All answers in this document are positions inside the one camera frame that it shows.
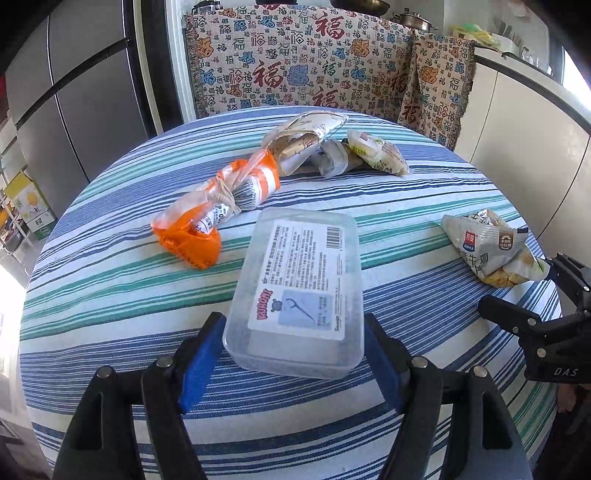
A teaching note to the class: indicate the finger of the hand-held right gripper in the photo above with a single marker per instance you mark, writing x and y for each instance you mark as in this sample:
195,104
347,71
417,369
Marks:
508,314
572,277

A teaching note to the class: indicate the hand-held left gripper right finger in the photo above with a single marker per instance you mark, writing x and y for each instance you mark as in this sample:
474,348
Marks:
383,364

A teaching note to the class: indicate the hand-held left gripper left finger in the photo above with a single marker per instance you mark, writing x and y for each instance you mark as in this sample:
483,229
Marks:
198,364

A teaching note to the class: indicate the clear plastic box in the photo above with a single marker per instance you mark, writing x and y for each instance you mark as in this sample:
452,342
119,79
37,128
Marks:
295,277

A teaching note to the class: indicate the person's right forearm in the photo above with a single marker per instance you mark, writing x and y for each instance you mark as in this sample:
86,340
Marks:
572,415

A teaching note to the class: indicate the blue striped tablecloth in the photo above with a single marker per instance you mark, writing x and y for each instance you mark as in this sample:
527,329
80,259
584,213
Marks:
115,300

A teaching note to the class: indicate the orange white plastic bag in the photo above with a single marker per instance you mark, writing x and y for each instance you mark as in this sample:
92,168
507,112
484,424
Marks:
189,240

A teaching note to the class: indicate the cream base cabinet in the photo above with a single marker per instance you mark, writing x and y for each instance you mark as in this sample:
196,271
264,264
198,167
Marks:
521,129

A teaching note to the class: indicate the kitchen window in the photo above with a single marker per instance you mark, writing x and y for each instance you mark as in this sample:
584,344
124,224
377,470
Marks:
579,83

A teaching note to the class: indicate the yellow white snack packet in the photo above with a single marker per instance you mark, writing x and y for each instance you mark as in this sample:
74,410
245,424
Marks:
376,154

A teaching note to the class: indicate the crumpled silver wrapper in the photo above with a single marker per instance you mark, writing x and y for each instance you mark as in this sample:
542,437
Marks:
332,161

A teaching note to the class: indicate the narrow printed cloth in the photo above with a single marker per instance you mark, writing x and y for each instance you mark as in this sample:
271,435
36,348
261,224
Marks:
438,92

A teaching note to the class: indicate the yellow cardboard box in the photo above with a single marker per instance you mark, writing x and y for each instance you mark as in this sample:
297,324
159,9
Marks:
30,203

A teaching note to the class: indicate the white utensil holder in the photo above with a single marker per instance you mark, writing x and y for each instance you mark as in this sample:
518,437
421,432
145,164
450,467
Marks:
510,44

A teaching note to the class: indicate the beige paper bag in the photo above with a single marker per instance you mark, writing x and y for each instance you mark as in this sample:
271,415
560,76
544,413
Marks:
300,134

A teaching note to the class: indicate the yellow green plastic containers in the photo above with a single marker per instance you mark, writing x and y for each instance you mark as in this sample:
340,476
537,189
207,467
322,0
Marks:
475,33

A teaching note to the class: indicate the grey refrigerator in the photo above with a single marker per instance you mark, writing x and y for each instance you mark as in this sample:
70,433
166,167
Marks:
92,92

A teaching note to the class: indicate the steel pot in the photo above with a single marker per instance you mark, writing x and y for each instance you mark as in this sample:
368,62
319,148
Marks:
415,21

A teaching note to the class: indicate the patterned cloth covered chair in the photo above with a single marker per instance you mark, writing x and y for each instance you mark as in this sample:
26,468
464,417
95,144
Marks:
277,55

